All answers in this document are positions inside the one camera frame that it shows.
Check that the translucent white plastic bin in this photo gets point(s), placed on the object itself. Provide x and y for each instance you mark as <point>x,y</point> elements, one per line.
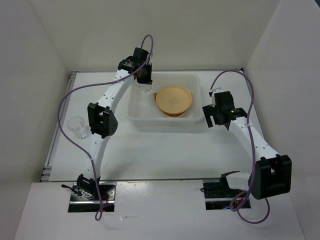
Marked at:
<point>142,111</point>

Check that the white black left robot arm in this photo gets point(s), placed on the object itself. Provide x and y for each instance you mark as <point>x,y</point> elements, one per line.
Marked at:
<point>102,120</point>

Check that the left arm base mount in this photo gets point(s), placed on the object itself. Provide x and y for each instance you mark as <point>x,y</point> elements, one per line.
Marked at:
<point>83,203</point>

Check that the clear glass cup front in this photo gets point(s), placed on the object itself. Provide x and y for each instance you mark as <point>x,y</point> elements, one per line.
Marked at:
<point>77,125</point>

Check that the clear glass cup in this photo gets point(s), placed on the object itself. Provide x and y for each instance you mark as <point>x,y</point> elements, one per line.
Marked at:
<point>77,125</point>
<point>142,87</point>

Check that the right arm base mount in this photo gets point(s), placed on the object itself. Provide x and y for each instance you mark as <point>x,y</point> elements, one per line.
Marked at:
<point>215,196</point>

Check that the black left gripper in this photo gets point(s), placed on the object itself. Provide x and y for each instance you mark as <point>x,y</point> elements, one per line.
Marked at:
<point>148,79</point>

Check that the woven bamboo triangular tray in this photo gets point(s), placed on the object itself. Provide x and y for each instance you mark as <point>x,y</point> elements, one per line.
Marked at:
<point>172,115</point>

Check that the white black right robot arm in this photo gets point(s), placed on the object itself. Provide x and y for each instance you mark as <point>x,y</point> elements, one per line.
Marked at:
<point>271,172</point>

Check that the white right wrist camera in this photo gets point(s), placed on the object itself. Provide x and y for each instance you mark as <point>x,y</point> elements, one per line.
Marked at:
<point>212,93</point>

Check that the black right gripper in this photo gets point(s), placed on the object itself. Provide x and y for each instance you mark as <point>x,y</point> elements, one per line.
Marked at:
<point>209,110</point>

